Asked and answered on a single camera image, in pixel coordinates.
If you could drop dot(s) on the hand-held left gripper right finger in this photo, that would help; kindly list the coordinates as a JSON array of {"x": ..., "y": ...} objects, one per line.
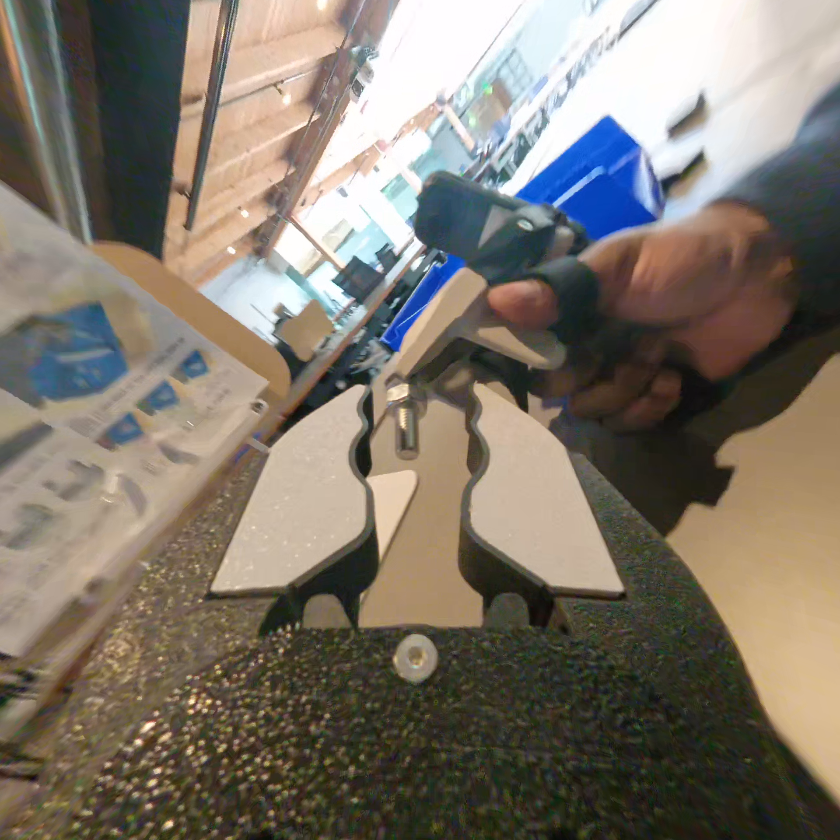
[{"x": 538, "y": 518}]

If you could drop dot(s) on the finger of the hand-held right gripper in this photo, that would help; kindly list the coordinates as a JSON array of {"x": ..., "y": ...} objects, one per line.
[
  {"x": 518, "y": 344},
  {"x": 446, "y": 315}
]

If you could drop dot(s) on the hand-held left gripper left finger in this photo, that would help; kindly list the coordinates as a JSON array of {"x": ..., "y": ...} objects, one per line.
[{"x": 302, "y": 512}]

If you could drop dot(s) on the silver hex nut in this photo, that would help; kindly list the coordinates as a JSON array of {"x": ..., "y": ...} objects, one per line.
[{"x": 401, "y": 394}]

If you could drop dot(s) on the silver hex bolt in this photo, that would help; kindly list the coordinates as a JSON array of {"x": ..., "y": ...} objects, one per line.
[{"x": 407, "y": 433}]

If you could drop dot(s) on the blue plastic bin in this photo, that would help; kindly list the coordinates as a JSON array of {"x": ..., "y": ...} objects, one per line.
[{"x": 590, "y": 177}]

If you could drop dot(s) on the person's right forearm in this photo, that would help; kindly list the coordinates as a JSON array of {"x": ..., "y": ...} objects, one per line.
[{"x": 807, "y": 197}]

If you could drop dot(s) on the person's right hand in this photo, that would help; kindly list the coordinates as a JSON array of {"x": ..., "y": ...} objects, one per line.
[{"x": 695, "y": 289}]

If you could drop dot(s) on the white mat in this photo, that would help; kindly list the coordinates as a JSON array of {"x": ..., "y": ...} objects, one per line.
[{"x": 392, "y": 499}]

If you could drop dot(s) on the black computer monitor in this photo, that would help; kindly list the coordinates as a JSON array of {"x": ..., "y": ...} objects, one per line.
[{"x": 358, "y": 279}]

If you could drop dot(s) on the printed instruction sheet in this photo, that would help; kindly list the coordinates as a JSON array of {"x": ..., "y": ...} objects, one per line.
[{"x": 98, "y": 407}]

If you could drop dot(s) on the clipboard with instruction sheet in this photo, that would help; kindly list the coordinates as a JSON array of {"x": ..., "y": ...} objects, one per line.
[{"x": 197, "y": 308}]

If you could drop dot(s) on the black ceiling pipe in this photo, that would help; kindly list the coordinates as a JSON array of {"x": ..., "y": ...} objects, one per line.
[{"x": 211, "y": 111}]

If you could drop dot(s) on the silver metal pole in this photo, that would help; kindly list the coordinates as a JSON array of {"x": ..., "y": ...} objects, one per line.
[{"x": 46, "y": 131}]

